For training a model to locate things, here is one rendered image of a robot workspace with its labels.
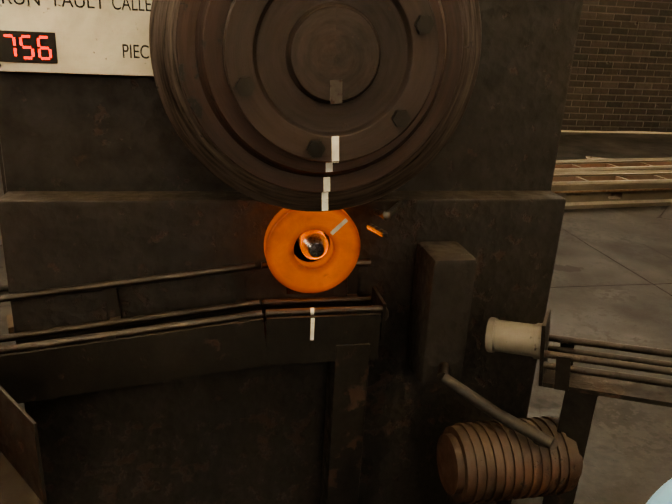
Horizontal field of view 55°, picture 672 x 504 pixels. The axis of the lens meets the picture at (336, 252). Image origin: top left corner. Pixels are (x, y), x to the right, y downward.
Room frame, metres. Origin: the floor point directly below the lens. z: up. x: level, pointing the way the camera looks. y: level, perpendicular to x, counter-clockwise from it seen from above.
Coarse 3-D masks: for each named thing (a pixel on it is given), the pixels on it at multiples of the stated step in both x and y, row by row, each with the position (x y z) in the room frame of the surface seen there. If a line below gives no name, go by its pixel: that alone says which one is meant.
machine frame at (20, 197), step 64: (512, 0) 1.16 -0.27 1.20; (576, 0) 1.19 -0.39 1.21; (512, 64) 1.17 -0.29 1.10; (0, 128) 0.99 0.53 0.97; (64, 128) 1.01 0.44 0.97; (128, 128) 1.03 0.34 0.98; (512, 128) 1.17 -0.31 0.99; (64, 192) 1.00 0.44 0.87; (128, 192) 1.02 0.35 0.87; (192, 192) 1.04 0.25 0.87; (448, 192) 1.13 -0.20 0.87; (512, 192) 1.16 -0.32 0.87; (64, 256) 0.95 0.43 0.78; (128, 256) 0.97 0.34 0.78; (192, 256) 0.99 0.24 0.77; (256, 256) 1.02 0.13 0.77; (384, 256) 1.07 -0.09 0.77; (512, 256) 1.12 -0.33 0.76; (64, 320) 0.95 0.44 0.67; (512, 320) 1.12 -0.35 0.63; (192, 384) 0.99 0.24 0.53; (256, 384) 1.02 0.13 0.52; (320, 384) 1.04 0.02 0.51; (384, 384) 1.07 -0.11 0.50; (512, 384) 1.13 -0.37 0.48; (64, 448) 0.95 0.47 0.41; (128, 448) 0.97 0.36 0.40; (192, 448) 0.99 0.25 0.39; (256, 448) 1.02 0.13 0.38; (320, 448) 1.04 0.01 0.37; (384, 448) 1.07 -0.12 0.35
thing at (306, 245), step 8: (312, 232) 0.95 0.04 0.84; (320, 232) 0.95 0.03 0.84; (304, 240) 0.94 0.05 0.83; (312, 240) 0.93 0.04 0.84; (320, 240) 0.93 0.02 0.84; (304, 248) 0.93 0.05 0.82; (312, 248) 0.92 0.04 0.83; (320, 248) 0.93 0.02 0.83; (312, 256) 0.92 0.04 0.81; (320, 256) 0.93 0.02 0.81
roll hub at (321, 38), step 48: (240, 0) 0.83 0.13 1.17; (288, 0) 0.85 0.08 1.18; (336, 0) 0.87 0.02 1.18; (384, 0) 0.88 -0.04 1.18; (240, 48) 0.83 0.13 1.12; (288, 48) 0.85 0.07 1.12; (336, 48) 0.85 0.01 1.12; (384, 48) 0.88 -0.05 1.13; (432, 48) 0.88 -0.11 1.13; (240, 96) 0.83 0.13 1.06; (288, 96) 0.85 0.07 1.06; (336, 96) 0.85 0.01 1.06; (384, 96) 0.88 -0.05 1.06; (288, 144) 0.84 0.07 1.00; (384, 144) 0.87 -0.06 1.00
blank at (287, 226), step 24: (288, 216) 0.94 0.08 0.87; (312, 216) 0.95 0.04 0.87; (336, 216) 0.96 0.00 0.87; (264, 240) 0.96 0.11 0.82; (288, 240) 0.94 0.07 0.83; (336, 240) 0.96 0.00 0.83; (288, 264) 0.94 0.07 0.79; (312, 264) 0.97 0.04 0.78; (336, 264) 0.96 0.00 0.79; (312, 288) 0.95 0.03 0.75
